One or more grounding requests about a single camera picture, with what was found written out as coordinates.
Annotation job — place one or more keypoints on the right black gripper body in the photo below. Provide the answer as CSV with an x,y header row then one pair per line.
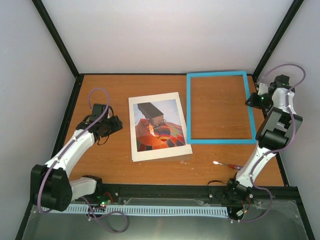
x,y
264,102

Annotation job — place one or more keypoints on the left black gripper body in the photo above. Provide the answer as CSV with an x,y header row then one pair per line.
x,y
110,129

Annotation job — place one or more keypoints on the blue wooden photo frame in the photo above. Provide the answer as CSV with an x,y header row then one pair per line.
x,y
189,140

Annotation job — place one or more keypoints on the red purple handled screwdriver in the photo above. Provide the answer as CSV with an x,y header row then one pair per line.
x,y
232,166

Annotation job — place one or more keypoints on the hot air balloon photo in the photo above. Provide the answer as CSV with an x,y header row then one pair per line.
x,y
157,125

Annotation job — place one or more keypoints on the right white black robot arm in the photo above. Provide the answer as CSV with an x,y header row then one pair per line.
x,y
275,133

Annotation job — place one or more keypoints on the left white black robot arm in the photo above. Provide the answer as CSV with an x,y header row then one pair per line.
x,y
50,184

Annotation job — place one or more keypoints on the brown cardboard backing board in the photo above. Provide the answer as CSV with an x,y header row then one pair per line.
x,y
179,158

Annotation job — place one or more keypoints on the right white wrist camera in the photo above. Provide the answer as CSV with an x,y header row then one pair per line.
x,y
262,89

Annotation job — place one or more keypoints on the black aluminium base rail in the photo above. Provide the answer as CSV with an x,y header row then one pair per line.
x,y
212,194

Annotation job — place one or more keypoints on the light blue slotted cable duct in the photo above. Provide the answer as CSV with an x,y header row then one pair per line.
x,y
164,211

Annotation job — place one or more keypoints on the grey metal base plate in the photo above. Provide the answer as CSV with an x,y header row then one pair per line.
x,y
264,220

